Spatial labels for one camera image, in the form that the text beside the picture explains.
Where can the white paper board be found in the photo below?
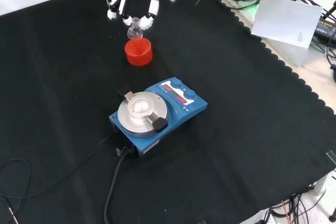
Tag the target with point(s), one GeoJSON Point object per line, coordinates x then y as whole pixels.
{"type": "Point", "coordinates": [286, 20]}

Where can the blue heater with steel plate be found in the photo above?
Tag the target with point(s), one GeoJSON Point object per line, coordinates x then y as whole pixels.
{"type": "Point", "coordinates": [194, 108]}

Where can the clear glass round-bottom flask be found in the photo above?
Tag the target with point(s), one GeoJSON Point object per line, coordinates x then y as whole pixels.
{"type": "Point", "coordinates": [135, 33]}

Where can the black power adapter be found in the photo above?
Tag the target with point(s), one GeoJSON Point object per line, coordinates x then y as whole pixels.
{"type": "Point", "coordinates": [325, 28]}

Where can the orange ribbed flask stand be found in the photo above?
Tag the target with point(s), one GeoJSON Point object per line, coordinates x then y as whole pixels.
{"type": "Point", "coordinates": [139, 53]}

